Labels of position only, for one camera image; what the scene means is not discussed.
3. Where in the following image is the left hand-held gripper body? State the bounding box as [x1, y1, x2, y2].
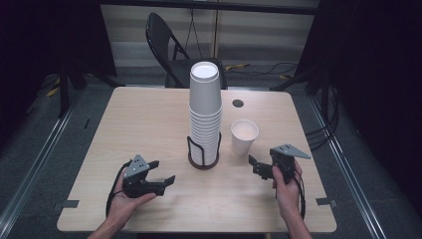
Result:
[121, 153, 166, 199]

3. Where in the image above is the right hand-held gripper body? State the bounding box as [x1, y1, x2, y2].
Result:
[260, 142, 313, 184]

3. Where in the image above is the single white paper cup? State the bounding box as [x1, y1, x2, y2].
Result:
[230, 119, 261, 157]

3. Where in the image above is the black wire cup holder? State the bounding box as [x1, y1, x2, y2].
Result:
[186, 131, 223, 170]

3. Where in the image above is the stack of white cups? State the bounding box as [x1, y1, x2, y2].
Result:
[187, 61, 224, 166]

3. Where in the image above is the person's right hand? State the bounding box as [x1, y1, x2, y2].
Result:
[272, 160, 305, 217]

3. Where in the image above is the person's left hand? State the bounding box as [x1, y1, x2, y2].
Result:
[106, 178, 157, 227]

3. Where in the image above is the black metal stand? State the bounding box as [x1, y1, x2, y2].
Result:
[57, 66, 73, 120]

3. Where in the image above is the black folding chair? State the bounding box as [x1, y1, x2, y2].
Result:
[145, 12, 229, 90]

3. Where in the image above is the black curtain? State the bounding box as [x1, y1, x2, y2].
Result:
[0, 0, 117, 140]
[295, 0, 422, 207]

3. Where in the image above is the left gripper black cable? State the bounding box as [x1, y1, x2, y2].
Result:
[105, 159, 133, 218]

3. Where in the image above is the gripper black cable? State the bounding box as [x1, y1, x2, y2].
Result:
[105, 159, 133, 218]
[293, 174, 308, 221]

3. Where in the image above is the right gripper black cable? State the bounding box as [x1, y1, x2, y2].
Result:
[293, 174, 308, 221]

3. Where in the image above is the bundle of black cables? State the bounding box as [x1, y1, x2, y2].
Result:
[305, 84, 340, 151]

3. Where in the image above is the metal floor rail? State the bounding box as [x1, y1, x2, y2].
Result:
[0, 89, 85, 231]
[310, 96, 388, 239]

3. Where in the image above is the black floor cable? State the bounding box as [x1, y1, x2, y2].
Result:
[228, 62, 299, 78]

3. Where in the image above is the hanging black cable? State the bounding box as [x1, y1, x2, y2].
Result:
[184, 8, 202, 61]

